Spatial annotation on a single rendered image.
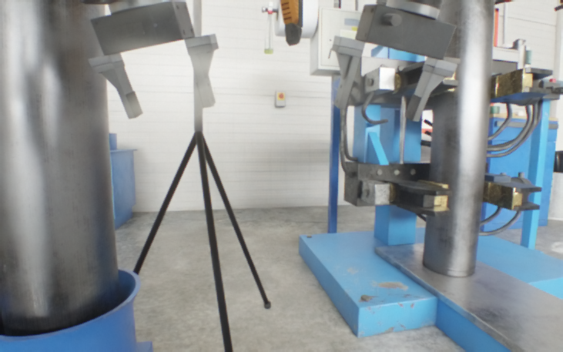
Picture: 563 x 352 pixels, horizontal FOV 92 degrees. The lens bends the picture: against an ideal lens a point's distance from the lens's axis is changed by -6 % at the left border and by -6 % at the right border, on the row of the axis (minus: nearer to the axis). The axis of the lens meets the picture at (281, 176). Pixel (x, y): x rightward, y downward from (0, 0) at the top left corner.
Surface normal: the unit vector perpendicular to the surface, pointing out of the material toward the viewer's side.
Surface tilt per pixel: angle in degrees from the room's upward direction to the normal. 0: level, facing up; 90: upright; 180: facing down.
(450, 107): 90
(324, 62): 90
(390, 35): 113
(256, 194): 90
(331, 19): 90
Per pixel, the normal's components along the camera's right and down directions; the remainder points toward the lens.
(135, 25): -0.08, 0.50
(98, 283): 0.94, 0.04
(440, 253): -0.77, 0.07
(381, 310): 0.20, 0.11
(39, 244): 0.43, 0.11
